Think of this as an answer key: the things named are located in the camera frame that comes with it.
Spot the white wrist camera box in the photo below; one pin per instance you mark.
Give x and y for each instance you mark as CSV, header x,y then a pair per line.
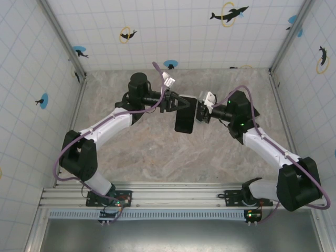
x,y
168,81
210,98

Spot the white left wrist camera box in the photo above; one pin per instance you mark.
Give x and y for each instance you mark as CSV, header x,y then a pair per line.
x,y
168,81

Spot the wide aluminium mounting rail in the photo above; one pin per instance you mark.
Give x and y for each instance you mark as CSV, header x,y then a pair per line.
x,y
178,197

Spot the grey metal panel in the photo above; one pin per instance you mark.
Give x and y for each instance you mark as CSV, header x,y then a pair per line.
x,y
183,236

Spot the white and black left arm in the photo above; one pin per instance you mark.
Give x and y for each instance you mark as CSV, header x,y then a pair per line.
x,y
78,160

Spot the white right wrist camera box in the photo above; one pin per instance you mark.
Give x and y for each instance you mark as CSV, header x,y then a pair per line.
x,y
210,98

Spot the fish sticker blue circle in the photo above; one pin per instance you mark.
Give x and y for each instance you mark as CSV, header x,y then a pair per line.
x,y
170,63
78,50
292,19
44,101

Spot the aluminium table edge rail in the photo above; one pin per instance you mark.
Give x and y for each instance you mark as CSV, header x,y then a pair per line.
x,y
77,105
285,118

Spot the small black controller box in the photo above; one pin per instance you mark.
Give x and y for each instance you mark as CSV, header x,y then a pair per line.
x,y
253,216
106,216

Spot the aluminium corner post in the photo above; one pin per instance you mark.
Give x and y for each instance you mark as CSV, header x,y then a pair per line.
x,y
64,39
288,39

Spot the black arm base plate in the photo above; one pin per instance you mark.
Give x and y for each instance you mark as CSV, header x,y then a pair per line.
x,y
92,202
232,199

